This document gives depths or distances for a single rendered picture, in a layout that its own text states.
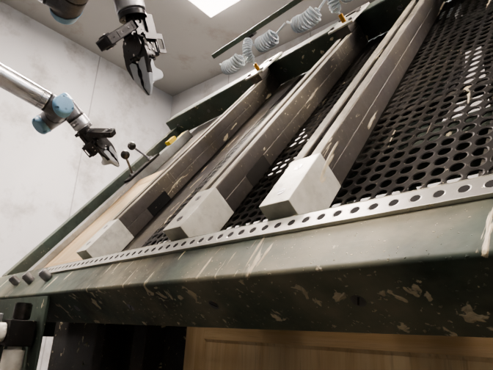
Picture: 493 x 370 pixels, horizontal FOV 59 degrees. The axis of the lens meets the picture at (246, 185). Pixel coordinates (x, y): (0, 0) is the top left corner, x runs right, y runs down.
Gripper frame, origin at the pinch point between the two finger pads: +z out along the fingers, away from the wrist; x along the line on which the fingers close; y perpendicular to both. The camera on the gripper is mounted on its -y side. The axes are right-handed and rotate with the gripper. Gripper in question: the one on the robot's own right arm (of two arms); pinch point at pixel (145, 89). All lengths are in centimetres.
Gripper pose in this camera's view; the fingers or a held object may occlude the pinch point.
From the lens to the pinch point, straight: 114.9
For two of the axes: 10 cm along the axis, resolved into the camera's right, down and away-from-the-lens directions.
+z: 2.5, 9.7, 0.3
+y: 6.0, -1.9, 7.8
